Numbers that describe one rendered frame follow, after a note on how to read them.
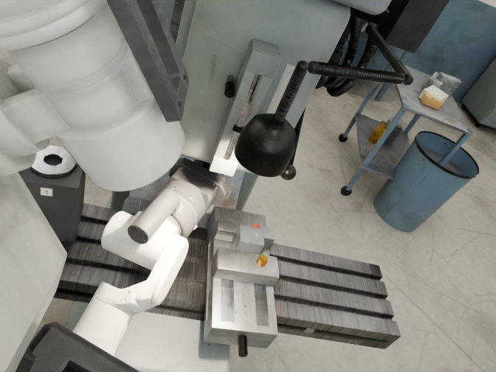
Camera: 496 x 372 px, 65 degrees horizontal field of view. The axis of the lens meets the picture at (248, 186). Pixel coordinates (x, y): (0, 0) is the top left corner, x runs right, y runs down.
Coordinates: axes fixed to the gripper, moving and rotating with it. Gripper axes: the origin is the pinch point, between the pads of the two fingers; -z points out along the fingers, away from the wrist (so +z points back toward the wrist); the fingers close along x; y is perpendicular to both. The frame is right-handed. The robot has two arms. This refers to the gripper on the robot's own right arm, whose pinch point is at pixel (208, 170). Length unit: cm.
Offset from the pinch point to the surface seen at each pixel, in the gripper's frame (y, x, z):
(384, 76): -35.0, -18.8, 10.6
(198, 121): -16.6, 1.8, 10.5
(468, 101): 102, -190, -501
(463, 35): 36, -135, -504
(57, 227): 25.4, 25.1, 11.7
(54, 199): 16.3, 25.7, 12.2
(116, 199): 54, 33, -27
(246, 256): 19.4, -15.1, -1.8
